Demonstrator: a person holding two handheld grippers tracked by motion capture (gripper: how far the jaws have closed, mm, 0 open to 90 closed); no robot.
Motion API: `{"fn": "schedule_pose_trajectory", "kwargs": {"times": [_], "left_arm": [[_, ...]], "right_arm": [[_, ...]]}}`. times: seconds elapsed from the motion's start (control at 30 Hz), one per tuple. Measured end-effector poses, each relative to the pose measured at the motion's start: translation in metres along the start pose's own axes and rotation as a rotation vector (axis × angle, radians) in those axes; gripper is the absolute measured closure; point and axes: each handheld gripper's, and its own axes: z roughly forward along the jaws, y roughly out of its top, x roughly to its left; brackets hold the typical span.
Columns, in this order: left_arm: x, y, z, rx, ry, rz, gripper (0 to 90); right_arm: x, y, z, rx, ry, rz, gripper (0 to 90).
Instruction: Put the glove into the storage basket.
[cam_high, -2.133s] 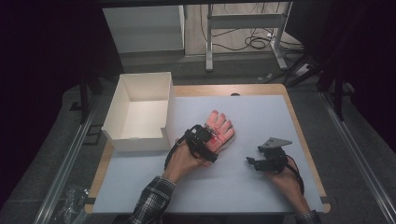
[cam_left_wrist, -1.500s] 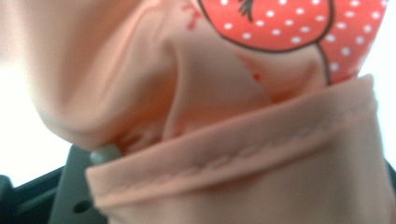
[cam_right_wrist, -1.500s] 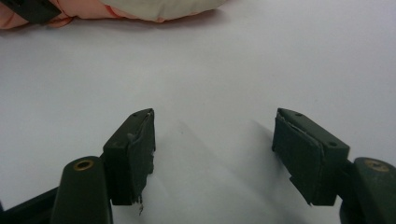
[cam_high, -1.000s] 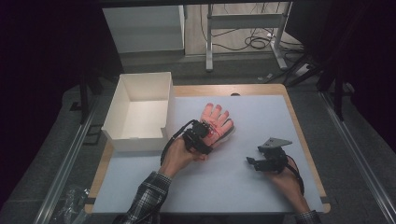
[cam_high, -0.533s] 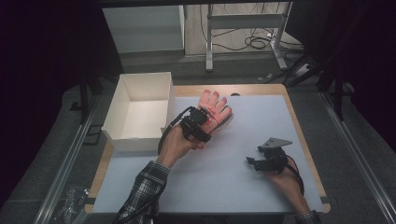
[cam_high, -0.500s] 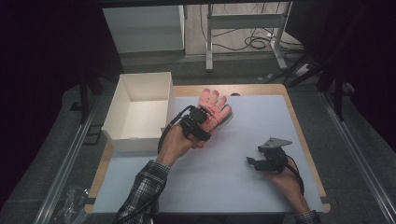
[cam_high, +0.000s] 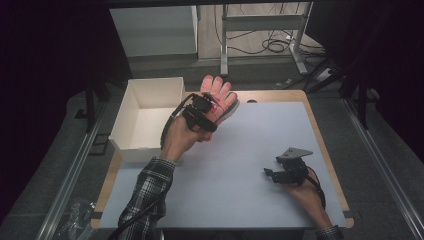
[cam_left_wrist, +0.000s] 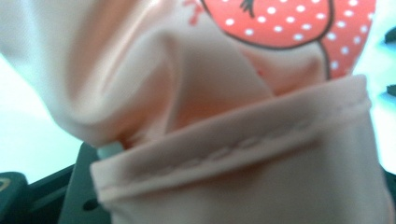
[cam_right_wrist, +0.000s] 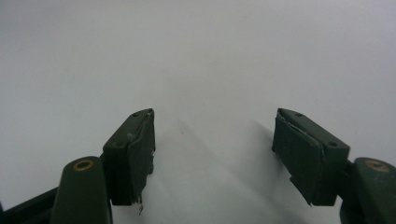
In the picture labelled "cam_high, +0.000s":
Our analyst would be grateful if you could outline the person's left hand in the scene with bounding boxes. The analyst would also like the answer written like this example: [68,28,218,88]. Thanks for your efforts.
[159,114,213,163]

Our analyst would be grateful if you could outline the black floor bracket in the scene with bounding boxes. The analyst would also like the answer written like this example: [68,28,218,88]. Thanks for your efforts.
[89,132,110,156]

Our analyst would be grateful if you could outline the light blue table mat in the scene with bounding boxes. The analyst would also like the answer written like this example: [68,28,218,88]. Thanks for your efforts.
[99,101,348,230]

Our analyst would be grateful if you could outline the white cabinet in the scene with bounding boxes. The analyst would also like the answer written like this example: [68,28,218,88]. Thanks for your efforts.
[109,5,199,58]

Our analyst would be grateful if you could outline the pink glove with red mark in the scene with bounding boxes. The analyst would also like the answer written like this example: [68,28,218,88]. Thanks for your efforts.
[199,74,239,125]

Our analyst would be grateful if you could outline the clear plastic bag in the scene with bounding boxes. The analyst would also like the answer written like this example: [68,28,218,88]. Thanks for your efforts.
[54,199,98,240]

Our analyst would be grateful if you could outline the black floor cables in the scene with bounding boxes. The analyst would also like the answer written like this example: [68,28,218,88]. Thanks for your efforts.
[229,29,326,57]

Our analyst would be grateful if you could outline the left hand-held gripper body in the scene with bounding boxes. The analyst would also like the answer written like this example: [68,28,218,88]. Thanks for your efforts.
[181,94,210,133]

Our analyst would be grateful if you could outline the white cardboard box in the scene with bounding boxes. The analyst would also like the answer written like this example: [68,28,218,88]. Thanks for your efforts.
[108,76,188,164]

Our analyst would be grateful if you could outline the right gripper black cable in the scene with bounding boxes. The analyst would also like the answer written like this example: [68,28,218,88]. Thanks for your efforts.
[305,165,327,212]

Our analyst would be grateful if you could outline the person's right hand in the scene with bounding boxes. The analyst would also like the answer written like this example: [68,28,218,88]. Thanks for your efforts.
[284,178,334,230]

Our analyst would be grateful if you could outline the aluminium rail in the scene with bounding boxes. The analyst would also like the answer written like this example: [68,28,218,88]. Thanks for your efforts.
[342,97,424,240]
[35,102,112,240]

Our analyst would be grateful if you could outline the white power strip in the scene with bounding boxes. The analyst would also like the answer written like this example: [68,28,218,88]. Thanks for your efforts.
[315,67,335,83]

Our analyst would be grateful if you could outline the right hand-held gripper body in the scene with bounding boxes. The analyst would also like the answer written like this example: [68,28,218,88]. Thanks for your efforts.
[275,146,315,187]

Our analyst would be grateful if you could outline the pink glove with grey palm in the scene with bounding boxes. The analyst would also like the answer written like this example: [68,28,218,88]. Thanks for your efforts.
[218,99,241,123]

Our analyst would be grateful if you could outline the grey metal stand frame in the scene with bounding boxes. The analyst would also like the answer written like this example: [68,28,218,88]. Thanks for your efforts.
[219,1,315,78]

